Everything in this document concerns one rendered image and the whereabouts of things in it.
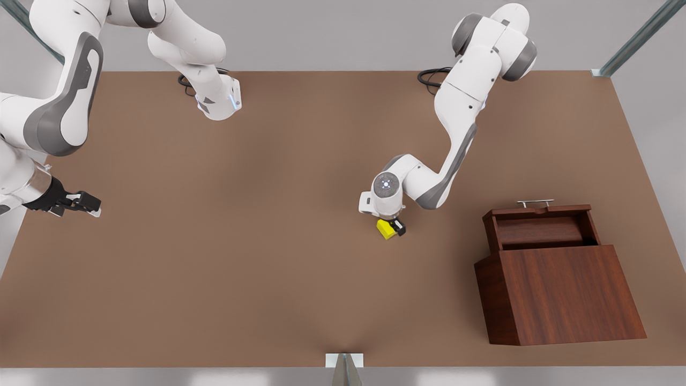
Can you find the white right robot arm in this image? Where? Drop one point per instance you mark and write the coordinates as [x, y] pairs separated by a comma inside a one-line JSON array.
[[64, 107]]

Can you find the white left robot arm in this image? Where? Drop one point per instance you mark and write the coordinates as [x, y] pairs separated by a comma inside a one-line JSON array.
[[461, 102]]

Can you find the yellow square block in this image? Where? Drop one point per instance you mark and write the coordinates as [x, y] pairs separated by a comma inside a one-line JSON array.
[[384, 229]]

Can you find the brown wooden cabinet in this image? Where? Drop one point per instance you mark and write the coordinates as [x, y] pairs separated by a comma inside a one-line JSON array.
[[563, 295]]

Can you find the silver frame post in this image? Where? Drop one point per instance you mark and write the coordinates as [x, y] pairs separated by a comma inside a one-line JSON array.
[[32, 32], [638, 37], [344, 370]]

